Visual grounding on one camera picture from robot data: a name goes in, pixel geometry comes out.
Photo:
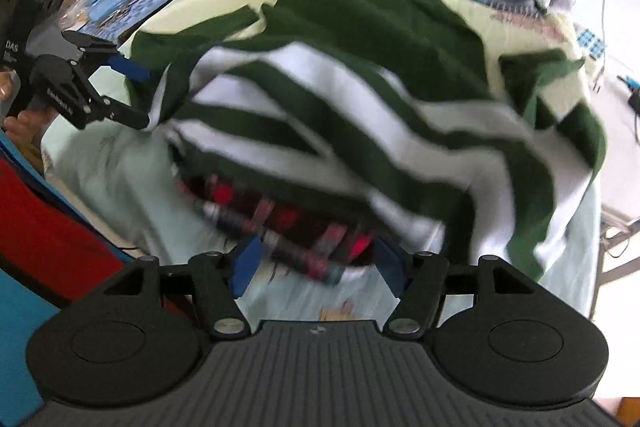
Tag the light blue case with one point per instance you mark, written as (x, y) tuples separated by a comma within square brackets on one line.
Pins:
[(107, 4)]

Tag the light green bed sheet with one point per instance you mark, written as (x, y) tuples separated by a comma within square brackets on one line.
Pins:
[(125, 187)]

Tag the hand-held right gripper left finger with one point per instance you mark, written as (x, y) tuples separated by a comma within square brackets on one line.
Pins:
[(246, 267)]

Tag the red plaid shirt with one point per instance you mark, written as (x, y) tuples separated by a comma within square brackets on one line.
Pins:
[(300, 227)]

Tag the green white striped cardigan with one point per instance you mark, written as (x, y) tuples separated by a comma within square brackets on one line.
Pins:
[(350, 32)]

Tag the person's left hand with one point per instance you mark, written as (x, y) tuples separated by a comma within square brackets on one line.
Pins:
[(27, 127)]

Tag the person's red blue clothing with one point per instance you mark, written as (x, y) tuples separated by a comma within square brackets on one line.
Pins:
[(40, 227)]

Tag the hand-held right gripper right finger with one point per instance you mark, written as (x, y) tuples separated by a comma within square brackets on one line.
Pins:
[(392, 267)]

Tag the blue checked packet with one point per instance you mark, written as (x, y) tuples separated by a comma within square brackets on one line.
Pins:
[(592, 43)]

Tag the white side table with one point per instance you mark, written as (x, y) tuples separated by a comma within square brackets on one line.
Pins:
[(620, 167)]

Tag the black power adapter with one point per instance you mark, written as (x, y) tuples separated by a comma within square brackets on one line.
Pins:
[(635, 99)]

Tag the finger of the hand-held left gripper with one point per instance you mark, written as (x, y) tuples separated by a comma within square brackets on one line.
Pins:
[(127, 68), (125, 114)]

